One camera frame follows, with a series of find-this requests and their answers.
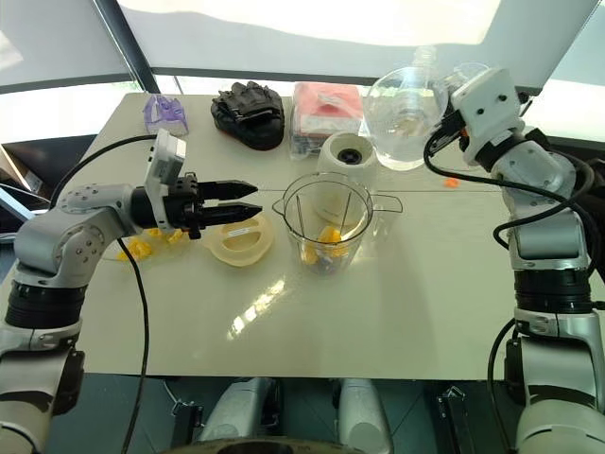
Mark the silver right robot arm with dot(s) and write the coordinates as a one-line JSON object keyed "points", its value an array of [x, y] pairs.
{"points": [[548, 236]]}

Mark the large clear glass flask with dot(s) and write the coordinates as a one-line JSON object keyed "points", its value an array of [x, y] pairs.
{"points": [[402, 123]]}

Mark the small orange scrap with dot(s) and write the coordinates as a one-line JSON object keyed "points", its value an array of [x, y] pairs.
{"points": [[452, 183]]}

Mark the orange segment pile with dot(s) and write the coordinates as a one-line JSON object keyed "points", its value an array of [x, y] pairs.
{"points": [[136, 250]]}

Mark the silver robot leg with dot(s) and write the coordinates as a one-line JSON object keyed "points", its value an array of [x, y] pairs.
{"points": [[241, 411], [364, 416]]}

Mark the black metal bracket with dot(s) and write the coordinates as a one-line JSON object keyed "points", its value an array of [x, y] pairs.
{"points": [[188, 418], [454, 416]]}

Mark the black padded glove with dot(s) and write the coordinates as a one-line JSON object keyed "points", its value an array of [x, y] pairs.
{"points": [[250, 118]]}

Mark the metal blender blade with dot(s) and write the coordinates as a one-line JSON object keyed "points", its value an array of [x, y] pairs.
{"points": [[326, 267]]}

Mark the cream blender jar lid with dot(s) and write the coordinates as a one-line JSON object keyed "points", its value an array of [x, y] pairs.
{"points": [[227, 255]]}

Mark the clear blender jar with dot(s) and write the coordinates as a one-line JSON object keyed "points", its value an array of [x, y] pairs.
{"points": [[302, 236]]}

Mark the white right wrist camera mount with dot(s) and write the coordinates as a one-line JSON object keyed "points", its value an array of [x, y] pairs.
{"points": [[487, 104]]}

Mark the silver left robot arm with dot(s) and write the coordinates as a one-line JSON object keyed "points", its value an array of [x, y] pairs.
{"points": [[47, 236]]}

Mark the white blender base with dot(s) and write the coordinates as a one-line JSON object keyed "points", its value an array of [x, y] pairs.
{"points": [[347, 156]]}

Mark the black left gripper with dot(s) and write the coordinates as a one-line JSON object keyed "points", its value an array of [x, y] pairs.
{"points": [[183, 204]]}

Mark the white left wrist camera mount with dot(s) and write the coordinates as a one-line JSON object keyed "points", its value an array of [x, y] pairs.
{"points": [[163, 165]]}

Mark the pink packaged box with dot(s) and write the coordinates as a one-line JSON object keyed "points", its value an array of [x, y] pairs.
{"points": [[326, 118]]}

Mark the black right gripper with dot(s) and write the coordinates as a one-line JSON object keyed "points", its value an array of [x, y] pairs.
{"points": [[455, 124]]}

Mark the black window frame bar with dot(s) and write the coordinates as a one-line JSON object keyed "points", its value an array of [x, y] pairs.
{"points": [[127, 42]]}

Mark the purple clear plastic piece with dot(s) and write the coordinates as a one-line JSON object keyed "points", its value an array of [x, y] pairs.
{"points": [[165, 113]]}

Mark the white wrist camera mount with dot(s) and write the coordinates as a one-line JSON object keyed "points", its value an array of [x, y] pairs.
{"points": [[163, 165], [487, 104]]}

